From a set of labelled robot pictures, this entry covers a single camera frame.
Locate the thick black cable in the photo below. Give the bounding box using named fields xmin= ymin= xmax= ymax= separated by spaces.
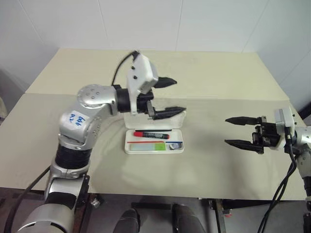
xmin=0 ymin=167 xmax=51 ymax=233

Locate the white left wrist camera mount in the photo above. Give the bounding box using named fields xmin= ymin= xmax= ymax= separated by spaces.
xmin=126 ymin=54 xmax=160 ymax=115

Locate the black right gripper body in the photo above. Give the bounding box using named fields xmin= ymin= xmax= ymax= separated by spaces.
xmin=251 ymin=116 xmax=280 ymax=149

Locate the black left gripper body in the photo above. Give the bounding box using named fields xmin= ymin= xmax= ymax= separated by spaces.
xmin=137 ymin=89 xmax=156 ymax=121

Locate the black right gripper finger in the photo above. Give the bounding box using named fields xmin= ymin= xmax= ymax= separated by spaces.
xmin=224 ymin=139 xmax=264 ymax=155
xmin=225 ymin=116 xmax=259 ymax=126

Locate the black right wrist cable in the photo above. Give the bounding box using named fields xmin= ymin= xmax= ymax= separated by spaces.
xmin=257 ymin=126 xmax=298 ymax=233

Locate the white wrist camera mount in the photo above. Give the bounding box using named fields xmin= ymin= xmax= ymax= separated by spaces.
xmin=274 ymin=106 xmax=301 ymax=151
xmin=126 ymin=54 xmax=160 ymax=115

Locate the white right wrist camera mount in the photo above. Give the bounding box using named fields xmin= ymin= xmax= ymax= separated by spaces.
xmin=274 ymin=106 xmax=301 ymax=151

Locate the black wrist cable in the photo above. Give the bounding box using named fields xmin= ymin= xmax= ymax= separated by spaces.
xmin=257 ymin=126 xmax=298 ymax=233
xmin=111 ymin=50 xmax=141 ymax=86

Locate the black flat bar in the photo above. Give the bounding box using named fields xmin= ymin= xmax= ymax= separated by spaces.
xmin=131 ymin=201 xmax=171 ymax=211

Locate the black metal table frame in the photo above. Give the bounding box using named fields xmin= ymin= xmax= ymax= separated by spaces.
xmin=207 ymin=198 xmax=311 ymax=233

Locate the dark rounded shape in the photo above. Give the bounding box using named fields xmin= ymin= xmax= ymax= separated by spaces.
xmin=114 ymin=209 xmax=142 ymax=233
xmin=172 ymin=203 xmax=207 ymax=233

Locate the black marker with red cap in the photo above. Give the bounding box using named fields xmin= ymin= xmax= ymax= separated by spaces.
xmin=133 ymin=131 xmax=170 ymax=139

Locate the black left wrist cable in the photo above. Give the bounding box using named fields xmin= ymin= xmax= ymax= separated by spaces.
xmin=111 ymin=50 xmax=141 ymax=86

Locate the white plastic case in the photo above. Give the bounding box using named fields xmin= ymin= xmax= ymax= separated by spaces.
xmin=123 ymin=110 xmax=187 ymax=155

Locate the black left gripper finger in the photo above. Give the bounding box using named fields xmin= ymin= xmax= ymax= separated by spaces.
xmin=155 ymin=76 xmax=178 ymax=89
xmin=153 ymin=107 xmax=187 ymax=120

